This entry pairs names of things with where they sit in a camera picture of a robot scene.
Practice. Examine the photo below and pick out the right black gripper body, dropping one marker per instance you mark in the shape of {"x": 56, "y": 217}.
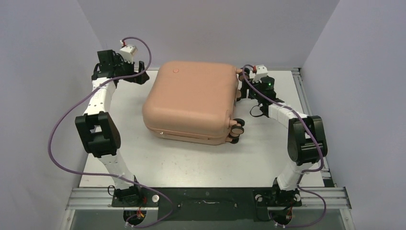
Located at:
{"x": 253, "y": 94}

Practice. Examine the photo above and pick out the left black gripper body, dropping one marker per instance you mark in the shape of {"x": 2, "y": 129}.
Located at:
{"x": 124, "y": 68}

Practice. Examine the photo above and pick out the pink hard-shell suitcase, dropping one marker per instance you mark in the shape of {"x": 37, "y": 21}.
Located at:
{"x": 194, "y": 102}

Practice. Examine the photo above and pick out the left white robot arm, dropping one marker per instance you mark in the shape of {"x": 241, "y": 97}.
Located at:
{"x": 97, "y": 130}

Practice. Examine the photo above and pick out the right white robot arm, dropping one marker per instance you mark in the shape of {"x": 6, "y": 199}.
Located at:
{"x": 306, "y": 142}

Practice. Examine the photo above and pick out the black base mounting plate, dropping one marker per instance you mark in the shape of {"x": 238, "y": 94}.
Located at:
{"x": 208, "y": 204}

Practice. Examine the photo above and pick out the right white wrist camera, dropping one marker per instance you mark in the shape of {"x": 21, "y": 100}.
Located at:
{"x": 260, "y": 72}

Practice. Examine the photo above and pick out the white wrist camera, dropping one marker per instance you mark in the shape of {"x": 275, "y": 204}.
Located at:
{"x": 260, "y": 72}
{"x": 128, "y": 52}

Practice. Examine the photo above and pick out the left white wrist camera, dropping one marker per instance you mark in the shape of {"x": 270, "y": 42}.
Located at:
{"x": 128, "y": 52}

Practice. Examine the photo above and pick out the aluminium frame rail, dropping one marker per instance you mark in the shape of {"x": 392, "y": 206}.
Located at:
{"x": 323, "y": 209}

